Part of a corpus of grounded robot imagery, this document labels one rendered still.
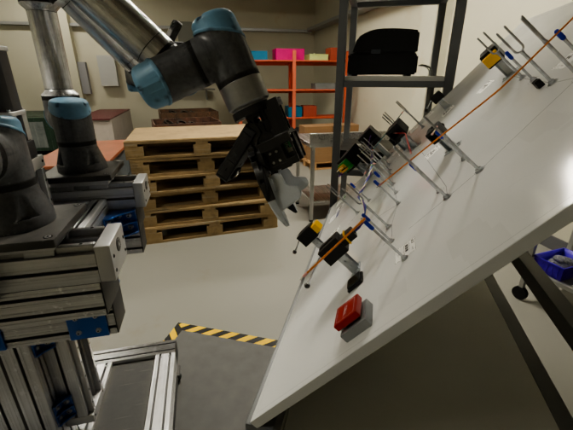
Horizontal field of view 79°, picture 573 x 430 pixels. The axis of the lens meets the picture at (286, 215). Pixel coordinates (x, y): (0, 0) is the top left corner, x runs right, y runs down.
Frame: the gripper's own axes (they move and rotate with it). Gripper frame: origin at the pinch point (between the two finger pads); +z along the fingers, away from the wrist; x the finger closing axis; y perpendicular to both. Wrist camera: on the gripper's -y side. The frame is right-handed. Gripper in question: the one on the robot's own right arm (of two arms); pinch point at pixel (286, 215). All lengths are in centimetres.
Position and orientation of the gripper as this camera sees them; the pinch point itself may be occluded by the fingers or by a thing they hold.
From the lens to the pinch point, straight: 65.0
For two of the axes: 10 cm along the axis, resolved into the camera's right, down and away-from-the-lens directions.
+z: 4.0, 8.9, 2.1
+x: 2.0, -3.1, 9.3
